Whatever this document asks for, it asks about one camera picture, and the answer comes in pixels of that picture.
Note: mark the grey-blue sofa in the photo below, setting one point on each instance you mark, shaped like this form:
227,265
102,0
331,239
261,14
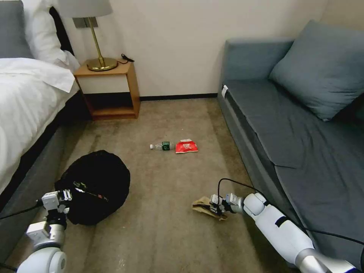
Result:
298,148

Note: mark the silver wall socket plate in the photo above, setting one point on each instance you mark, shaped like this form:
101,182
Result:
82,22

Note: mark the grey bed frame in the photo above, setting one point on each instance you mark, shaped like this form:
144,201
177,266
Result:
31,176

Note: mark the red snack packet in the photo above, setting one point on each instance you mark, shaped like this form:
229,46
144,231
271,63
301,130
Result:
186,147

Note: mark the white pillow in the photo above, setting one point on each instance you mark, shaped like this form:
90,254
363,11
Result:
42,31

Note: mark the grey padded headboard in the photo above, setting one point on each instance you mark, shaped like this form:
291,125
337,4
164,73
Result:
12,31

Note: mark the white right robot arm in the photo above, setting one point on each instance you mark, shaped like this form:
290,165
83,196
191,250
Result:
280,227

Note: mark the grey-blue sofa cushion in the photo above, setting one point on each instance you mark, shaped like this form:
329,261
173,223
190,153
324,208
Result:
318,74

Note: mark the brass table lamp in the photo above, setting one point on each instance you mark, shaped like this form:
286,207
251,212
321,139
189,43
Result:
98,42

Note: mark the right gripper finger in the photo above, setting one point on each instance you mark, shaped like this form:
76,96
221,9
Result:
215,199
217,211

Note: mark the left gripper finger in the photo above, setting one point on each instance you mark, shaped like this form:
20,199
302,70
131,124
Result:
63,210
65,194

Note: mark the trash bin with black bag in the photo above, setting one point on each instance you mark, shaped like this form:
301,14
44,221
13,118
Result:
98,176

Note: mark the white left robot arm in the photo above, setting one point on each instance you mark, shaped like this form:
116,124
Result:
42,260

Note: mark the white sofa tag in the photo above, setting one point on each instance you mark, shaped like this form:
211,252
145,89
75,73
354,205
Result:
225,91

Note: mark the white bed duvet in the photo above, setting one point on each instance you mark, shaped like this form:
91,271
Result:
25,108

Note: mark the black skirting board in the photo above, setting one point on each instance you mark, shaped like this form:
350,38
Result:
179,97

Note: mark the clear bottle with green label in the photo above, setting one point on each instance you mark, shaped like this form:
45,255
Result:
165,146

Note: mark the wooden nightstand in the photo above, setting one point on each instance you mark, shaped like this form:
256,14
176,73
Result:
109,85

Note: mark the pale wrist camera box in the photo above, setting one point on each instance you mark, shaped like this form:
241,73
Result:
50,200

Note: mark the black pillow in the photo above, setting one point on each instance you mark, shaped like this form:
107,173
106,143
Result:
61,31

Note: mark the brown paper bag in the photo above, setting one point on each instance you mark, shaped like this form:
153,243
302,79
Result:
202,207

